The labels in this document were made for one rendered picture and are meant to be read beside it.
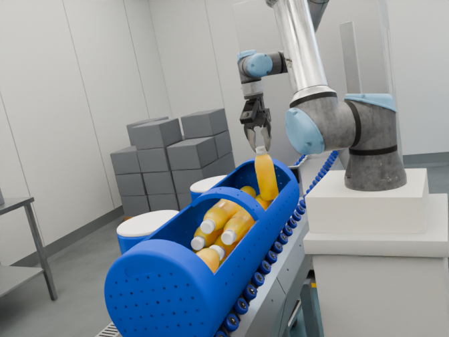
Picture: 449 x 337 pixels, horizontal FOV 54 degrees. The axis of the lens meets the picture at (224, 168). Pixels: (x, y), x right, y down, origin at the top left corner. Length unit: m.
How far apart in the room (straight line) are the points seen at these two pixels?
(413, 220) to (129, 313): 0.68
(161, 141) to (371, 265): 3.84
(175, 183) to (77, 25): 2.34
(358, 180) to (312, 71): 0.29
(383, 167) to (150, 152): 3.94
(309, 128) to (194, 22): 5.79
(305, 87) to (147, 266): 0.55
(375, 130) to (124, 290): 0.69
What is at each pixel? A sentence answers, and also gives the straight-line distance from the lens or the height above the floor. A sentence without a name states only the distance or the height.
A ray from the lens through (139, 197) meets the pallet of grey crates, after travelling 5.15.
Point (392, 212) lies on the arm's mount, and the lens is 1.07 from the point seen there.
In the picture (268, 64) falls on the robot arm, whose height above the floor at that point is 1.58.
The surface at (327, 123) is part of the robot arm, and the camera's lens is 1.03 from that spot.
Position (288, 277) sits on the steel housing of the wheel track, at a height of 0.86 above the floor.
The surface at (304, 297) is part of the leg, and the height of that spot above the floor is 0.56.
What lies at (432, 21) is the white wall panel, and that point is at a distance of 5.87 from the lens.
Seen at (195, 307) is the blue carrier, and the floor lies 1.10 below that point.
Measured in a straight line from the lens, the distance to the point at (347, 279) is 1.14.
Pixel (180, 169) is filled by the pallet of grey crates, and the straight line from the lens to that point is 4.72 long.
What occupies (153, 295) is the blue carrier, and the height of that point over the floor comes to 1.13.
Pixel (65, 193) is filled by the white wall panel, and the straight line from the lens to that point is 5.30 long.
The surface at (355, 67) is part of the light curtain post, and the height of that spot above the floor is 1.49.
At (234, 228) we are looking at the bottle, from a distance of 1.30.
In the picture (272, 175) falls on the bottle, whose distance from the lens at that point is 1.61.
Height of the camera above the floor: 1.58
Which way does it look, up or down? 12 degrees down
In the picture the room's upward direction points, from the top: 11 degrees counter-clockwise
